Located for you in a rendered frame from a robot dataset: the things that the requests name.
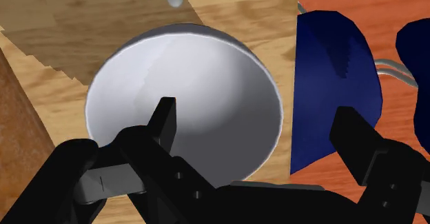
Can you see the blue chair with grey frame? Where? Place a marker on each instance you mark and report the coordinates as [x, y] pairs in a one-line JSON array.
[[322, 92], [418, 82]]

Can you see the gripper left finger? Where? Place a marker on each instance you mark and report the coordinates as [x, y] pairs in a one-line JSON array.
[[147, 163]]

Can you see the light wooden table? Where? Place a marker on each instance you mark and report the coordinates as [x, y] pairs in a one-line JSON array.
[[242, 18]]

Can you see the white bowl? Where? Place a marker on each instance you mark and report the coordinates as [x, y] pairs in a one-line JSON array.
[[201, 82]]

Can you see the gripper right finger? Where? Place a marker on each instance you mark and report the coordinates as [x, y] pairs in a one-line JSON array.
[[379, 163]]

